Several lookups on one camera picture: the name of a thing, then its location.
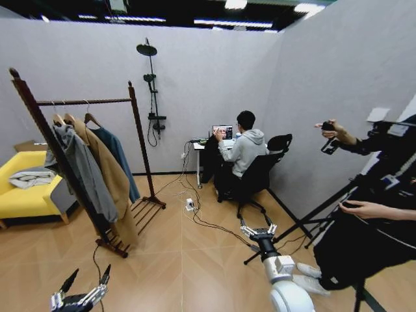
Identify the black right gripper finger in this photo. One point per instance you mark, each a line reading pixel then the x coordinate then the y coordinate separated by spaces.
pixel 272 229
pixel 248 231

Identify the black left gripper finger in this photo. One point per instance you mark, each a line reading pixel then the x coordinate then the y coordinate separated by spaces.
pixel 104 279
pixel 70 282

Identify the black handheld controller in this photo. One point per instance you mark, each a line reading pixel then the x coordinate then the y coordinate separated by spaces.
pixel 330 146
pixel 349 204

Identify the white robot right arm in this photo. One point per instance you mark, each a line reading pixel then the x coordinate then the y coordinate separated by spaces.
pixel 286 299

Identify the folded white grey garment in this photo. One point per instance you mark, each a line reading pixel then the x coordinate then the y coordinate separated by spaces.
pixel 31 179

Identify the blue garment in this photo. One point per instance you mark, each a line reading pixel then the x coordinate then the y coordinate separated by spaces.
pixel 117 152

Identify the wooden clothes hanger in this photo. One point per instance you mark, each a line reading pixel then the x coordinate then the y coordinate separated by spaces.
pixel 92 119
pixel 69 117
pixel 58 119

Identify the black tripod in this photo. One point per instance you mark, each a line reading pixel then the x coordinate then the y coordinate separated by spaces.
pixel 286 232

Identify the white shoe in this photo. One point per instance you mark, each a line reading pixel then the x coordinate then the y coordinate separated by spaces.
pixel 313 284
pixel 308 269

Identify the black office chair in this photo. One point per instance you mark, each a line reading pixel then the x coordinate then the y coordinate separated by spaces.
pixel 260 172

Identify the white power strip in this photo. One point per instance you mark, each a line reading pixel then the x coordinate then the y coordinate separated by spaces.
pixel 189 203

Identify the seated person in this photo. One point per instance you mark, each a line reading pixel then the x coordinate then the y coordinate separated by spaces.
pixel 243 152

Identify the black jacket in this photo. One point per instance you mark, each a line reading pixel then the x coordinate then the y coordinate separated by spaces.
pixel 209 159

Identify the white desk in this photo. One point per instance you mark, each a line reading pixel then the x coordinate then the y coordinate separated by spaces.
pixel 199 162

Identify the standing person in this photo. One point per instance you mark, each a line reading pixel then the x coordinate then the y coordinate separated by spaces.
pixel 357 253

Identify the yellow sofa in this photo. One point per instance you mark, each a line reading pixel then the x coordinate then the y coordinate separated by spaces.
pixel 26 201

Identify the camel long coat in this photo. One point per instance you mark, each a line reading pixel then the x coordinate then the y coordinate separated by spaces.
pixel 110 182

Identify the open laptop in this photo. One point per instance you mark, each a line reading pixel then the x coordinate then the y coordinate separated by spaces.
pixel 227 131

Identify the grey hooded sweatshirt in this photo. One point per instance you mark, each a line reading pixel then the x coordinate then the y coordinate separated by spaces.
pixel 87 175

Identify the cardboard box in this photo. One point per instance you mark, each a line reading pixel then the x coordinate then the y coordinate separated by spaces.
pixel 27 147

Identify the black shower column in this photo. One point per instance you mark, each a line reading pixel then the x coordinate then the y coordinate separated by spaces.
pixel 155 107

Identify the white paper sheet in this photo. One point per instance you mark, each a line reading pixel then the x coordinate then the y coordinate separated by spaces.
pixel 378 114
pixel 409 112

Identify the dark wooden clothes rack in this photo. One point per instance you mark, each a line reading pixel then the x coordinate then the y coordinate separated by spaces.
pixel 32 107

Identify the black hand shower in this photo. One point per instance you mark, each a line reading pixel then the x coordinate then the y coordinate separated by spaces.
pixel 149 78

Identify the round black shower head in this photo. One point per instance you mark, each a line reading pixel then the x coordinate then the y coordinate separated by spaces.
pixel 147 49

